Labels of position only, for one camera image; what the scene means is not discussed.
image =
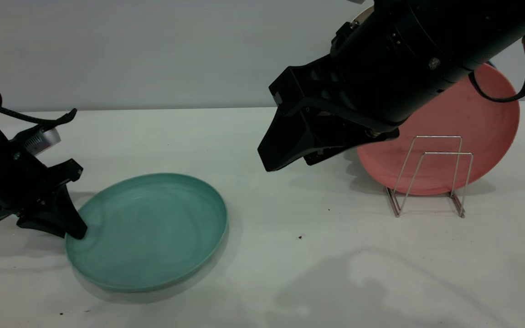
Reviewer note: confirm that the red round plate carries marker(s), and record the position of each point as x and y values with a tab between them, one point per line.
488	118

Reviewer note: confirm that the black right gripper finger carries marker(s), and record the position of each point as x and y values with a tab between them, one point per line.
290	136
331	154

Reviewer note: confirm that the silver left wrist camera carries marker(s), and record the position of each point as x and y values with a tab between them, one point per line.
39	141

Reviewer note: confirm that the green round plate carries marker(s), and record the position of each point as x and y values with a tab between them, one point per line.
153	232

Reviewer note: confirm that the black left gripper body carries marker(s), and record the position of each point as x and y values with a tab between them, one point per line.
2	173

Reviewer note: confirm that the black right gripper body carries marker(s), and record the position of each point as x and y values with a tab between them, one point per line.
381	68

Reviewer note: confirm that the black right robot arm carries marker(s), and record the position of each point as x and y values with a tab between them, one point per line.
508	23

